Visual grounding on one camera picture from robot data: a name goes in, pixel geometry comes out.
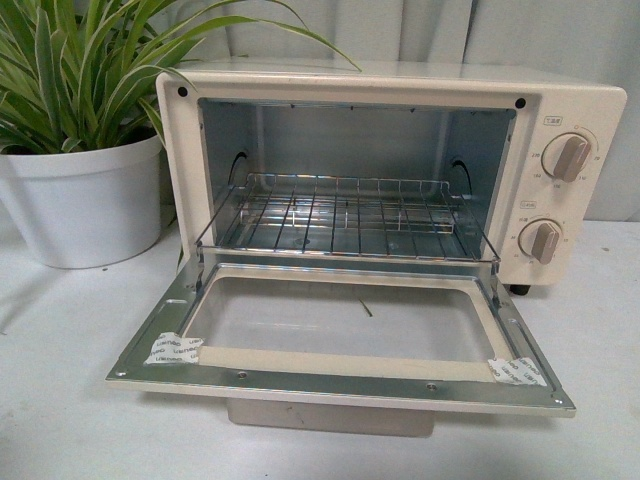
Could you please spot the glass oven door with handle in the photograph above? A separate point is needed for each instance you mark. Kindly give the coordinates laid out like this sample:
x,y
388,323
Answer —
x,y
283,339

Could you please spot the cream toaster oven body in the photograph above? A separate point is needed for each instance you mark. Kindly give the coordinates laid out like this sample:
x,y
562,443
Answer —
x,y
391,161

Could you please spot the small green leaf scrap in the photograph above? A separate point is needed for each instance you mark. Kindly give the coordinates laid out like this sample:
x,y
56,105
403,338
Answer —
x,y
366,308

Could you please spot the lower timer knob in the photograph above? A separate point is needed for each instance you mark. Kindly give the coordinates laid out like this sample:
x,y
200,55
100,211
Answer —
x,y
540,239

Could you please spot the white plastic plant pot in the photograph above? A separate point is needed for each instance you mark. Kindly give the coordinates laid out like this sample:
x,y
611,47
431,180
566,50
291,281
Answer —
x,y
87,209

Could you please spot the upper temperature knob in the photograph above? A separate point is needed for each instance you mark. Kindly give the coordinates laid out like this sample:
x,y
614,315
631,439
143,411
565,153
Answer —
x,y
565,156

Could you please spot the green striped spider plant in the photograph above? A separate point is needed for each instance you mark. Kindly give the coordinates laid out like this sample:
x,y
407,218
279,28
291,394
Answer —
x,y
78,80

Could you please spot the white curtain backdrop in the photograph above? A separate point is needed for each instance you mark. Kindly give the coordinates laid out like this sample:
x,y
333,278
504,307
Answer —
x,y
590,40

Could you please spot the chrome wire oven rack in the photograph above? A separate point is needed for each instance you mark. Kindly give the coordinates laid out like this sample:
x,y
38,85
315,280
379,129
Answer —
x,y
389,219

